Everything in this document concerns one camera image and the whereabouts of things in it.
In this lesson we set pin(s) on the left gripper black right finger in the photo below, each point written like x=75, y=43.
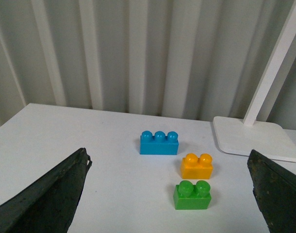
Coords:
x=274, y=189

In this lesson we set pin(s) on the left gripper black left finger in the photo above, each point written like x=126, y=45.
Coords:
x=49, y=204

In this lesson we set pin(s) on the yellow two-stud block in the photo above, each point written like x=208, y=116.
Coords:
x=198, y=168

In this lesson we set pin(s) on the green two-stud block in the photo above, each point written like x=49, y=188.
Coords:
x=188, y=196

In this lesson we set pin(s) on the blue three-stud block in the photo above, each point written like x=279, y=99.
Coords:
x=159, y=143

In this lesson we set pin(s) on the white desk lamp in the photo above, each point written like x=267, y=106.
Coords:
x=240, y=136

